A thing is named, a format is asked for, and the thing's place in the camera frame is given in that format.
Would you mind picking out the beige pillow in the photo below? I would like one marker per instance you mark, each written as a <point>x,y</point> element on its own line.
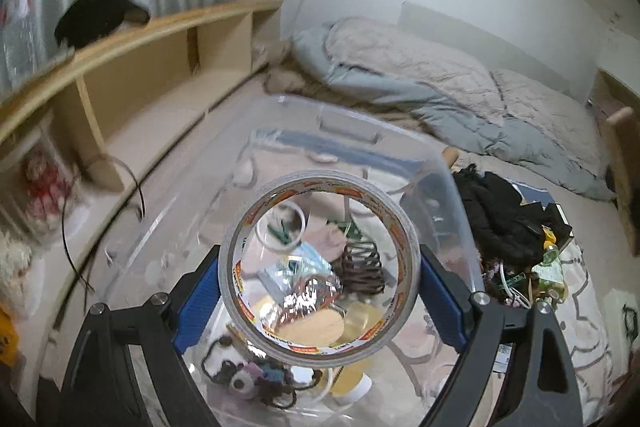
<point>545,117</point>

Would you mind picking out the beige and blue quilt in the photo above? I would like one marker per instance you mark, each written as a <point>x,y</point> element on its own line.
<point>400,72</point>

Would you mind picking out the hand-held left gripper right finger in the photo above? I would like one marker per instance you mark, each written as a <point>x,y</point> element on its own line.
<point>440,297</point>

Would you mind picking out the dark knitted plush toy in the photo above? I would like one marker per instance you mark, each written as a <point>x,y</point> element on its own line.
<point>250,374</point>

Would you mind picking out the black visor cap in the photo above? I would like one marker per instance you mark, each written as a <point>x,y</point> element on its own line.
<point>95,14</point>

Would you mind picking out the silver snack packet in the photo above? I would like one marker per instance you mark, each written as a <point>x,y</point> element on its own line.
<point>295,272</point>

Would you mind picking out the clear foil snack bag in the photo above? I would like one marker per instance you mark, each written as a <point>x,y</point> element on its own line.
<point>312,297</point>

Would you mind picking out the beige plush toy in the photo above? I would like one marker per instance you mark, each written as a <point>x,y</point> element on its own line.
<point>290,87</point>

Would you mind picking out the wooden nightstand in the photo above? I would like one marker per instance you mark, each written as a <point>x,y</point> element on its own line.
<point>622,147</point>

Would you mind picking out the green clip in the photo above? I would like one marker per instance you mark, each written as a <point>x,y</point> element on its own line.
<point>280,234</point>

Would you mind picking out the black clothing pile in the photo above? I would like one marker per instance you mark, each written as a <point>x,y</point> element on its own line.
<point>500,217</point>

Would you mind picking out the white headboard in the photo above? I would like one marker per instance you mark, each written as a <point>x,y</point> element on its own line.
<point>475,37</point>

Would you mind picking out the small green bottle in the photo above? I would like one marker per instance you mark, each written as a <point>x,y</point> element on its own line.
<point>550,254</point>

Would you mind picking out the yellow box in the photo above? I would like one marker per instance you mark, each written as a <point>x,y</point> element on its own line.
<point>7,337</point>

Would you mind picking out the clear plastic storage bin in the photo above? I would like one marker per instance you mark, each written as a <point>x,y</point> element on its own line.
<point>350,117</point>

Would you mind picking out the long wooden shelf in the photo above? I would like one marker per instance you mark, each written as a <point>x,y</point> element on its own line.
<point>150,67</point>

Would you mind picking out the light wooden block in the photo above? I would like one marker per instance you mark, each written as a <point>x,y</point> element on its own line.
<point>315,329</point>

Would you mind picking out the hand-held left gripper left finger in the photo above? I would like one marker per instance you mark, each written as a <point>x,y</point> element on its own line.
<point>195,302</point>

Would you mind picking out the brown hair claw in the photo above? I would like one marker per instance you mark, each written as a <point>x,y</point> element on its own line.
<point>362,269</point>

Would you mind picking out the clear packing tape roll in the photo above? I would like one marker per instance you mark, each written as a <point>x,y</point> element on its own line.
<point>320,179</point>

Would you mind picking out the red doll in clear case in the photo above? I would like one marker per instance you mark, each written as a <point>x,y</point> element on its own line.
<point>45,187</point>

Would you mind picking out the yellow liquid bottle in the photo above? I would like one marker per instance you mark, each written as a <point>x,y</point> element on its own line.
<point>357,322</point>

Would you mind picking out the white doll in clear case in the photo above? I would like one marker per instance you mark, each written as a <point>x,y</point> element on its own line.
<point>12,272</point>

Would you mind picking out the clear plastic water bottle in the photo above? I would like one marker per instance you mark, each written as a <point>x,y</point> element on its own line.
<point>12,37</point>

